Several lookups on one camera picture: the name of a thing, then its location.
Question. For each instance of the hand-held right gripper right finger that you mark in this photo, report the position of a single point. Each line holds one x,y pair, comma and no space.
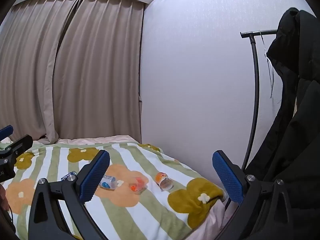
228,180

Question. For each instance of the black coat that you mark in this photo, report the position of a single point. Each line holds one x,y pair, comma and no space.
300,135

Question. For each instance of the striped floral blanket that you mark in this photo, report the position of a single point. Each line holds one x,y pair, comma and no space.
140,212

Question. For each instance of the beige curtain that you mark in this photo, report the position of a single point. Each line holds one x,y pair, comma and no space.
100,75
27,75

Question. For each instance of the orange cup with brown lining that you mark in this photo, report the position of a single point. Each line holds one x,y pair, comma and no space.
164,181

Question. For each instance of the person's left hand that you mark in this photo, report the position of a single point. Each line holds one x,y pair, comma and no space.
3,197

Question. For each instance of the clear cup orange print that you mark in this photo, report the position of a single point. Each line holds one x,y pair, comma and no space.
138,185

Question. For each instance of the clear cup blue white print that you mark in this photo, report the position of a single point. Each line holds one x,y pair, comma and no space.
108,182

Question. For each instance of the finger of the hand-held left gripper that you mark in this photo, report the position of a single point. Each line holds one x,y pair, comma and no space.
22,144
6,131

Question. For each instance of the black clothes rack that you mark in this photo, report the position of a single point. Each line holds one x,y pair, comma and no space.
255,80

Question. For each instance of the small blue-white can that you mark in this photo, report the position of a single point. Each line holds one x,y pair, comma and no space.
65,177

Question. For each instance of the pink bed sheet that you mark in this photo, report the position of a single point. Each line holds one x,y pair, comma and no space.
212,221

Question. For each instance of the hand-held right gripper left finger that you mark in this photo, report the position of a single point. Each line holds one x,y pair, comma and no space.
93,180

